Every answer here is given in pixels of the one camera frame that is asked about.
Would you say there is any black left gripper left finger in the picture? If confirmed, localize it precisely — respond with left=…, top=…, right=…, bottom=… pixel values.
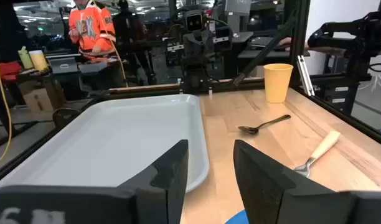
left=0, top=139, right=189, bottom=224

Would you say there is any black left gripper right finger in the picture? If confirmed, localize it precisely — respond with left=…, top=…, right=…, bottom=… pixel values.
left=233, top=139, right=381, bottom=224

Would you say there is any blue plate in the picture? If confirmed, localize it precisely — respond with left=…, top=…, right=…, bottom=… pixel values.
left=224, top=209, right=250, bottom=224

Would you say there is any yellow plastic cup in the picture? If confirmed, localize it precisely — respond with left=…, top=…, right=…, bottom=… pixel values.
left=263, top=63, right=294, bottom=104

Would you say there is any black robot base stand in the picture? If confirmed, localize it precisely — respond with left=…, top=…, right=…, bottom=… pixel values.
left=311, top=73, right=372, bottom=116

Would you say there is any dark metal spoon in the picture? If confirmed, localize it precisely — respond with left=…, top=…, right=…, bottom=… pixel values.
left=238, top=114, right=292, bottom=135

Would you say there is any white rectangular tray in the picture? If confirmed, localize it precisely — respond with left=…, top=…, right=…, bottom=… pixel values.
left=0, top=93, right=210, bottom=194

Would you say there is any person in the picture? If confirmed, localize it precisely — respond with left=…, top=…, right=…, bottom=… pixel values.
left=111, top=0, right=149, bottom=85
left=68, top=0, right=117, bottom=60

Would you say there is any person's hand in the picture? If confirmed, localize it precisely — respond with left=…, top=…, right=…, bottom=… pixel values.
left=278, top=37, right=310, bottom=52

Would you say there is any grey equipment box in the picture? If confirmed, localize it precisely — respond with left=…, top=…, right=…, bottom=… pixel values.
left=78, top=60, right=109, bottom=74
left=49, top=55, right=80, bottom=75

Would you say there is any cardboard box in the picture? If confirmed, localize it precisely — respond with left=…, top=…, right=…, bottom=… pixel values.
left=22, top=88, right=56, bottom=114

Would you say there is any yellow translucent container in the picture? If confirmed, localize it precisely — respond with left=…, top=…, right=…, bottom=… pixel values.
left=28, top=49, right=49, bottom=72

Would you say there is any green bottle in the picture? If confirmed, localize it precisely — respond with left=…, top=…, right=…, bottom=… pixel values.
left=17, top=45, right=34, bottom=70

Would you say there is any red bag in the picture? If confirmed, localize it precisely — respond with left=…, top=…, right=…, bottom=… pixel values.
left=0, top=61, right=22, bottom=82

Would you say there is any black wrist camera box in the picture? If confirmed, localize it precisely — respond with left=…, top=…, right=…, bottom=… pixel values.
left=184, top=11, right=205, bottom=32

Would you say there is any fork with cream handle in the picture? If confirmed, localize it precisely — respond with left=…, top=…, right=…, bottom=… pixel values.
left=293, top=130, right=342, bottom=178

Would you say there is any yellow hanging cable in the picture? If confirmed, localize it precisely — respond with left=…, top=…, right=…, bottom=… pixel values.
left=92, top=0, right=129, bottom=88
left=0, top=42, right=12, bottom=169

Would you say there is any white metal bracket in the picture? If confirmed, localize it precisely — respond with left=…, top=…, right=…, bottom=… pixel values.
left=296, top=55, right=316, bottom=96

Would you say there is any dark cable loop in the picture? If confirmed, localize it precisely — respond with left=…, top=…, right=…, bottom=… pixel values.
left=52, top=107, right=82, bottom=128

